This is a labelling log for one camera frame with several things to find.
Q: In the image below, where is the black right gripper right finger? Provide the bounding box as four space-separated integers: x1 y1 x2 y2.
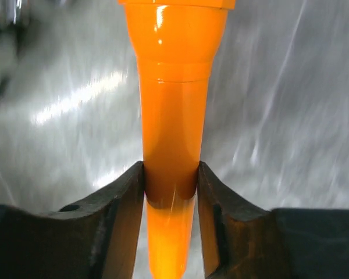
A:
197 163 349 278

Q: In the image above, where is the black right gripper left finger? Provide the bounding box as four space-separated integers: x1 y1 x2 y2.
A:
0 162 144 278

